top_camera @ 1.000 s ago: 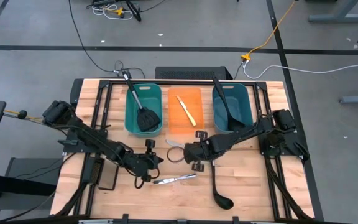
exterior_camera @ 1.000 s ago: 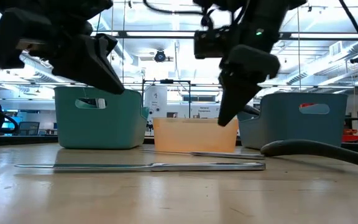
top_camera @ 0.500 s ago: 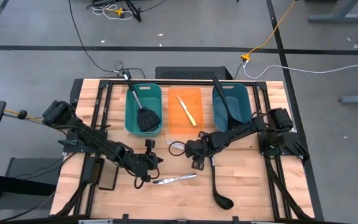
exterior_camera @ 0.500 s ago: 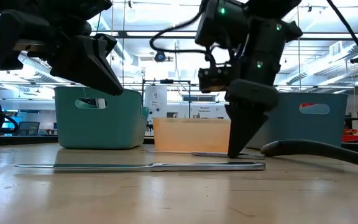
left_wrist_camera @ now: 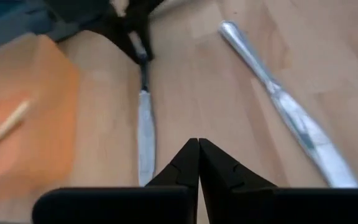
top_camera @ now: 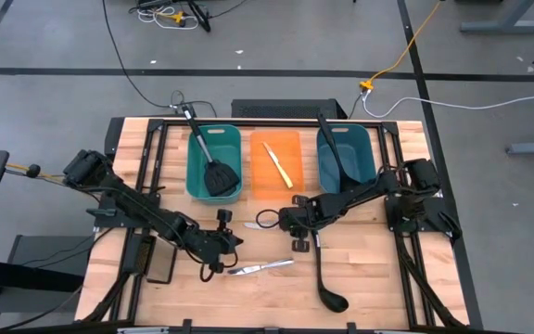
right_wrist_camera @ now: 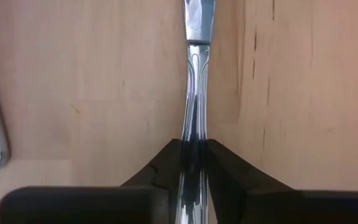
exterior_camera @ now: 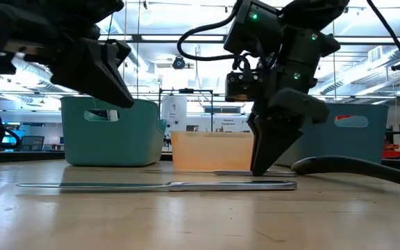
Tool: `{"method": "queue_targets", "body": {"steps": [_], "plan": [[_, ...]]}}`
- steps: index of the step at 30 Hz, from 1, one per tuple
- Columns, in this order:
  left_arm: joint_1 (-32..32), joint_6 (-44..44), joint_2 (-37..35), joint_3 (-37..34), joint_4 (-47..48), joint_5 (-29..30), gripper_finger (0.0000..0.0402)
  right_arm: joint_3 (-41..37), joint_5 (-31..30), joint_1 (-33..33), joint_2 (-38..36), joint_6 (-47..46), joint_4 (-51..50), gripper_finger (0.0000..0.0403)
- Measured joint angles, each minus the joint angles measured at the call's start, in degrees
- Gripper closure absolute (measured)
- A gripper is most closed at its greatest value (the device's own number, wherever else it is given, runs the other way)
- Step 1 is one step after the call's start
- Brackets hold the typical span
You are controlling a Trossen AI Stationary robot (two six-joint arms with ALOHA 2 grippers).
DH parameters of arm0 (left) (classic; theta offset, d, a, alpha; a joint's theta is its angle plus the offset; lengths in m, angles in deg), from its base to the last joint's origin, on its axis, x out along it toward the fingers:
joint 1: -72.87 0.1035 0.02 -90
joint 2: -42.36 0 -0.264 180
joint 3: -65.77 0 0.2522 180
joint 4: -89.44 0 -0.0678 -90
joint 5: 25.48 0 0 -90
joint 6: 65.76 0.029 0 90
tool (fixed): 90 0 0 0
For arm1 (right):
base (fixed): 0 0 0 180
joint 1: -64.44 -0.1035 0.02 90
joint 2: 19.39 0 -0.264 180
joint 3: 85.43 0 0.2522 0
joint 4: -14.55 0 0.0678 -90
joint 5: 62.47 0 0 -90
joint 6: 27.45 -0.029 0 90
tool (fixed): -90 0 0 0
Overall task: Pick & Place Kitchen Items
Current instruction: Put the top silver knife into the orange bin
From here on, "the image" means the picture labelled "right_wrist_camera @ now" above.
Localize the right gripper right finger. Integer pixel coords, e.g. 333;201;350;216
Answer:
206;138;358;224

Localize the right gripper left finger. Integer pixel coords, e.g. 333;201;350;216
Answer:
0;138;183;224

